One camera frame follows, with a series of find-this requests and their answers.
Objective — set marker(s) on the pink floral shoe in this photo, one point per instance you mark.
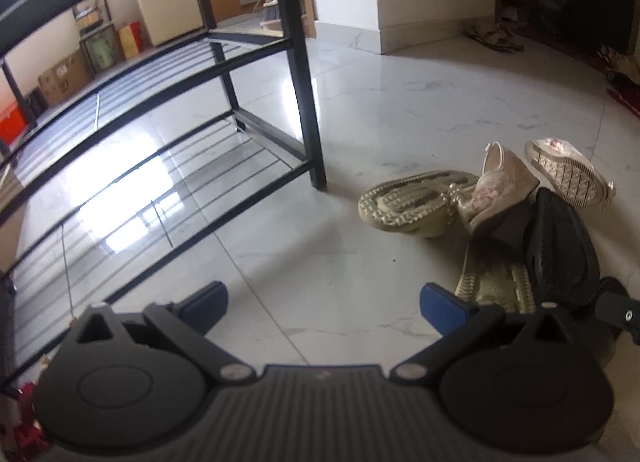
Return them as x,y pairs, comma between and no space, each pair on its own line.
565,174
492,192

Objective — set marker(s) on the white cabinet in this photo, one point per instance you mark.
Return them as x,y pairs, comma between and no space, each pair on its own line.
170,7

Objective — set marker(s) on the red and yellow box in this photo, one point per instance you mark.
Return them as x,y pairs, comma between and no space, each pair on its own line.
130,39

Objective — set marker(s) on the green framed picture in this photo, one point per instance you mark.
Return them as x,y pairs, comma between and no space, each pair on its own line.
102,49

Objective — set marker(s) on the black metal shoe rack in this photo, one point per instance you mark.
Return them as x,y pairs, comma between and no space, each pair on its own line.
298,67

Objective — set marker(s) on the beige slide slipper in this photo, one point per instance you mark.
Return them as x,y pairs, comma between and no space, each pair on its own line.
400,202
492,282

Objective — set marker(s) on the red slipper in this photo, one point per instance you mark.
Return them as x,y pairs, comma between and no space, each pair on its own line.
27,442

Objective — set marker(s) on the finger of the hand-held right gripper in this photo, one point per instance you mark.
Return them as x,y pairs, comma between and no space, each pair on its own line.
617,309

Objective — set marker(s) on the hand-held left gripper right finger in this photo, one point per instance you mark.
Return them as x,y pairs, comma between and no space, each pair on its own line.
440,307

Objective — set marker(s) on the brown sandal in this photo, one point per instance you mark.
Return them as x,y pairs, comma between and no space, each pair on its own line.
482,33
505,43

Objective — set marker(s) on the black slipper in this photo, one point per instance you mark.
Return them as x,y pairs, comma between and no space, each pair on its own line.
555,242

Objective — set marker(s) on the cardboard box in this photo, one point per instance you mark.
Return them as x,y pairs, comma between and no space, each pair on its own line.
67,72

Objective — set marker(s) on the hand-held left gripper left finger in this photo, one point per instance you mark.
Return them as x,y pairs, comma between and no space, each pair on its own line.
205,304

